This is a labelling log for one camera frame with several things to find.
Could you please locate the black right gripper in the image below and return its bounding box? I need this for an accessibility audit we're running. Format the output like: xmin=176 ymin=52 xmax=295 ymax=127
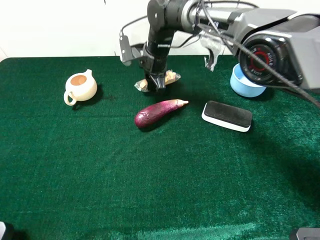
xmin=139 ymin=42 xmax=170 ymax=94

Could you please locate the snack bar wrapper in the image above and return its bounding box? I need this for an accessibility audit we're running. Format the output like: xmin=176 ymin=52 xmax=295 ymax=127
xmin=134 ymin=70 xmax=181 ymax=93

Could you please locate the black white board eraser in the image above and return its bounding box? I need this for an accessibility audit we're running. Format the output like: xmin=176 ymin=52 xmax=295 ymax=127
xmin=201 ymin=100 xmax=253 ymax=133

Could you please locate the cream ceramic teapot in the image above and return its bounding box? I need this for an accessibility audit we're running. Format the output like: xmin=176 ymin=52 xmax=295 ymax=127
xmin=63 ymin=69 xmax=98 ymax=106

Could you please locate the green felt table cloth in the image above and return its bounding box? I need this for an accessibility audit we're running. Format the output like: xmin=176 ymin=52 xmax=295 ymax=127
xmin=0 ymin=56 xmax=320 ymax=240

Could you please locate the light blue bowl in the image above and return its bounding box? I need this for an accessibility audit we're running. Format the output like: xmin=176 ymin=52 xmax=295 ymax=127
xmin=230 ymin=63 xmax=266 ymax=98

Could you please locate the purple eggplant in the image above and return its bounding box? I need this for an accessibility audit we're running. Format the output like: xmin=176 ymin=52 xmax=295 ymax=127
xmin=134 ymin=99 xmax=189 ymax=129

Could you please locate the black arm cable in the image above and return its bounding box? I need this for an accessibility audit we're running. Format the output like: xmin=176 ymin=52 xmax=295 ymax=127
xmin=119 ymin=0 xmax=320 ymax=108

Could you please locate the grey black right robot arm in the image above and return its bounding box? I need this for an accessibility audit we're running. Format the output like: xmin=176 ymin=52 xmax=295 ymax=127
xmin=142 ymin=0 xmax=320 ymax=91

